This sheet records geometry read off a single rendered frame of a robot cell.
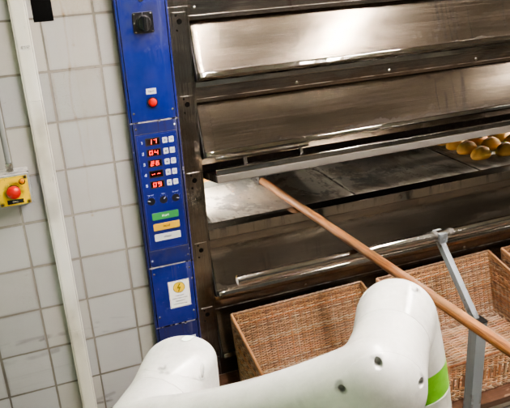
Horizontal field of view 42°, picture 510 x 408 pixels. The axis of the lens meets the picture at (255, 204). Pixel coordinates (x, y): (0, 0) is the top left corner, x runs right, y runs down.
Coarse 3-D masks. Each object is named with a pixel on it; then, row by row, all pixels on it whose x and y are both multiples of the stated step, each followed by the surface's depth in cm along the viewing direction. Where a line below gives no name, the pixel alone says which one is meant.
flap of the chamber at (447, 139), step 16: (496, 128) 242; (400, 144) 229; (416, 144) 231; (432, 144) 233; (320, 160) 220; (336, 160) 222; (208, 176) 218; (224, 176) 209; (240, 176) 211; (256, 176) 213
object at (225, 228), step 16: (448, 176) 266; (464, 176) 265; (480, 176) 265; (496, 176) 268; (368, 192) 255; (384, 192) 254; (400, 192) 254; (416, 192) 256; (432, 192) 259; (288, 208) 244; (320, 208) 243; (336, 208) 246; (352, 208) 248; (208, 224) 234; (224, 224) 234; (240, 224) 233; (256, 224) 236; (272, 224) 238
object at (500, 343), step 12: (264, 180) 266; (276, 192) 255; (300, 204) 240; (312, 216) 230; (336, 228) 218; (348, 240) 210; (360, 252) 204; (372, 252) 200; (384, 264) 194; (396, 276) 188; (408, 276) 185; (444, 300) 172; (456, 312) 167; (468, 324) 163; (480, 324) 161; (480, 336) 159; (492, 336) 156; (504, 348) 152
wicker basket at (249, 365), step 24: (336, 288) 253; (360, 288) 257; (240, 312) 240; (264, 312) 244; (312, 312) 251; (336, 312) 254; (240, 336) 231; (264, 336) 244; (312, 336) 251; (336, 336) 255; (240, 360) 240; (264, 360) 245; (288, 360) 249
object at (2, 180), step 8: (16, 168) 198; (24, 168) 198; (0, 176) 192; (8, 176) 193; (16, 176) 194; (24, 176) 194; (0, 184) 193; (8, 184) 193; (16, 184) 194; (24, 184) 195; (0, 192) 193; (24, 192) 196; (0, 200) 194; (8, 200) 195; (16, 200) 196; (24, 200) 197; (32, 200) 198; (0, 208) 195
